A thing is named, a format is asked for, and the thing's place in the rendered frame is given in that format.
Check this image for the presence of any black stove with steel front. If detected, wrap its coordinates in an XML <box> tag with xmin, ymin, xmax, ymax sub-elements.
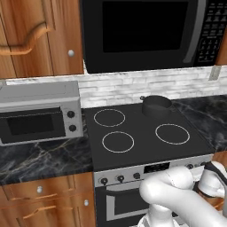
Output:
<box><xmin>83</xmin><ymin>101</ymin><xmax>215</xmax><ymax>227</ymax></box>

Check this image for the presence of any black cooking pot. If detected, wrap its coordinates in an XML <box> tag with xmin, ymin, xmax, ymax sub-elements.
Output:
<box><xmin>139</xmin><ymin>94</ymin><xmax>173</xmax><ymax>120</ymax></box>

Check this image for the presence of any silver toaster oven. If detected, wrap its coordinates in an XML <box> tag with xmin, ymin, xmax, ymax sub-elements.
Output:
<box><xmin>0</xmin><ymin>81</ymin><xmax>84</xmax><ymax>147</ymax></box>

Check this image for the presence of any black microwave oven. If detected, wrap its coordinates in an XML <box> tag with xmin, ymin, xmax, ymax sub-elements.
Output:
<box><xmin>79</xmin><ymin>0</ymin><xmax>227</xmax><ymax>74</ymax></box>

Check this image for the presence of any wooden drawer front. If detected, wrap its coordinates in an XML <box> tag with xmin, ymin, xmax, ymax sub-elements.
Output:
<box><xmin>0</xmin><ymin>171</ymin><xmax>95</xmax><ymax>202</ymax></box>

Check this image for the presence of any oven door with window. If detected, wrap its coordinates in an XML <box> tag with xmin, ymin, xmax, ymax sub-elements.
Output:
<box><xmin>95</xmin><ymin>179</ymin><xmax>154</xmax><ymax>227</ymax></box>

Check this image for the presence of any wooden base cupboard door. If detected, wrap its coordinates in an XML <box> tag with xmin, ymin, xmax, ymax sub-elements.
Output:
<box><xmin>0</xmin><ymin>191</ymin><xmax>98</xmax><ymax>227</ymax></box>

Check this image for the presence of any wooden wall cupboard door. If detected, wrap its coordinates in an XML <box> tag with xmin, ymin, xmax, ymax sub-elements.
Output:
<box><xmin>0</xmin><ymin>0</ymin><xmax>85</xmax><ymax>79</ymax></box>

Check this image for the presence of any grey wall outlet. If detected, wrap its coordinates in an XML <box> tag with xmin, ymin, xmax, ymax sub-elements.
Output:
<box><xmin>207</xmin><ymin>65</ymin><xmax>223</xmax><ymax>82</ymax></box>

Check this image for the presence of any grey microwave handle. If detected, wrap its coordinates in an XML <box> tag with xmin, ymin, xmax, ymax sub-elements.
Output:
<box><xmin>182</xmin><ymin>0</ymin><xmax>207</xmax><ymax>65</ymax></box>

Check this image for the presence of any wooden wall cupboard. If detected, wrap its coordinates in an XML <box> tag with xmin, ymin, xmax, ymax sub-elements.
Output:
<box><xmin>215</xmin><ymin>34</ymin><xmax>227</xmax><ymax>67</ymax></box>

